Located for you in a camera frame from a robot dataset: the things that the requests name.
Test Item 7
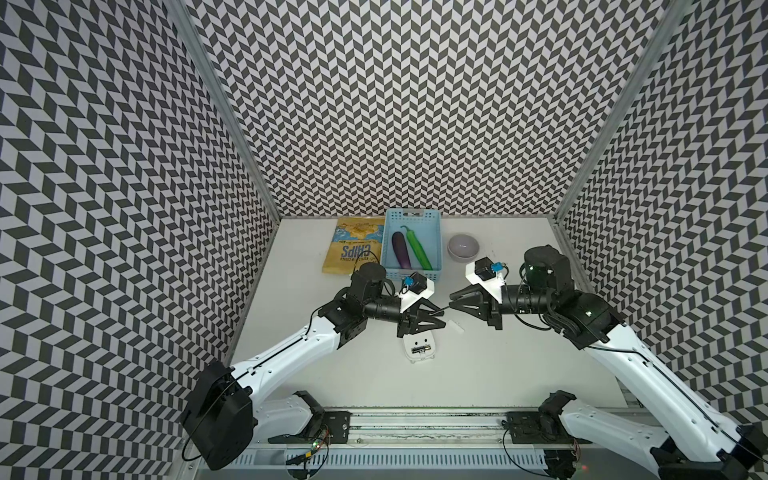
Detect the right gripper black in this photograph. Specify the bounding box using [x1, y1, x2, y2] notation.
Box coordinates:
[449, 282, 552, 330]

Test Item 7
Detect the white battery cover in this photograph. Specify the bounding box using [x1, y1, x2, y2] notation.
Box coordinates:
[447, 320, 465, 334]

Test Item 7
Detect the white square alarm clock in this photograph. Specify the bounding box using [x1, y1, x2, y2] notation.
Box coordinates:
[402, 331, 436, 363]

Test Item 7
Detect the AA battery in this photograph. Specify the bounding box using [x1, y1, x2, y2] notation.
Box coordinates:
[411, 344, 432, 354]

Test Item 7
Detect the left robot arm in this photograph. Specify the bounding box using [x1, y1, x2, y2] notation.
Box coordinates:
[179, 262, 446, 479]

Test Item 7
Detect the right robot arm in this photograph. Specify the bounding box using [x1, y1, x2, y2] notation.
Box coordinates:
[449, 245, 767, 479]

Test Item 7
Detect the lilac bowl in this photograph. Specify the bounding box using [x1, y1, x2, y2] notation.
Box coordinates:
[447, 233, 480, 263]

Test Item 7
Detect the green toy cucumber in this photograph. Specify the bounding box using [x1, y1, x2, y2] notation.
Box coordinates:
[402, 226, 433, 271]

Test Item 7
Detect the purple toy eggplant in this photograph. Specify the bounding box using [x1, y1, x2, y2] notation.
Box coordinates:
[391, 231, 412, 269]

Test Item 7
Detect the light blue plastic basket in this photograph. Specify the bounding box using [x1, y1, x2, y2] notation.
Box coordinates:
[380, 208, 443, 282]

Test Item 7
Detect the yellow chips bag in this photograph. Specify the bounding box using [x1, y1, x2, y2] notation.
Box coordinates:
[322, 217, 385, 275]

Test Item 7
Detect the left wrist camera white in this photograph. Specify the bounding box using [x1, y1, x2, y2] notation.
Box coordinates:
[398, 272, 434, 313]

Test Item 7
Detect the aluminium front rail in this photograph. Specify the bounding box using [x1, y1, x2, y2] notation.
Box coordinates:
[179, 407, 685, 451]

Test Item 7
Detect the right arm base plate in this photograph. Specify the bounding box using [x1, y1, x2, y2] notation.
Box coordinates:
[503, 410, 591, 445]

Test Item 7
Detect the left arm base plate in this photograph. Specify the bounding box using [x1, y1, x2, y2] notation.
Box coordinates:
[268, 411, 352, 445]

